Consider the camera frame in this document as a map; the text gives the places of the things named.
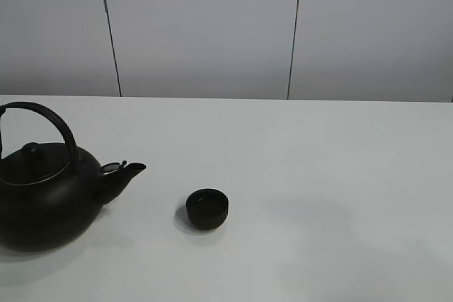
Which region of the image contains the small black teacup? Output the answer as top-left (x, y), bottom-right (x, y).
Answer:
top-left (185, 188), bottom-right (229, 231)

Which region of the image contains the black round teapot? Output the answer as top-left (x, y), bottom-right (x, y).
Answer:
top-left (1, 101), bottom-right (146, 252)

